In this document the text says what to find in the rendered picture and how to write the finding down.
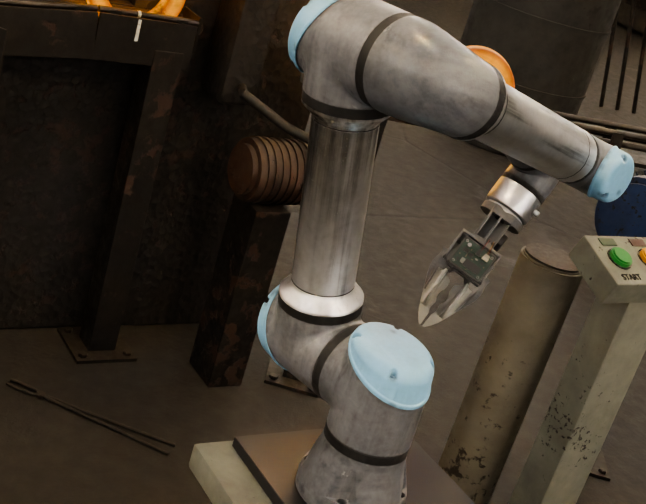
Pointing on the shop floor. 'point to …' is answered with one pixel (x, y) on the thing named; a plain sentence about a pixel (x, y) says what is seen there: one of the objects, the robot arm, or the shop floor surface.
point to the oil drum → (544, 45)
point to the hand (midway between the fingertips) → (425, 318)
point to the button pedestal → (593, 371)
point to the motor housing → (247, 253)
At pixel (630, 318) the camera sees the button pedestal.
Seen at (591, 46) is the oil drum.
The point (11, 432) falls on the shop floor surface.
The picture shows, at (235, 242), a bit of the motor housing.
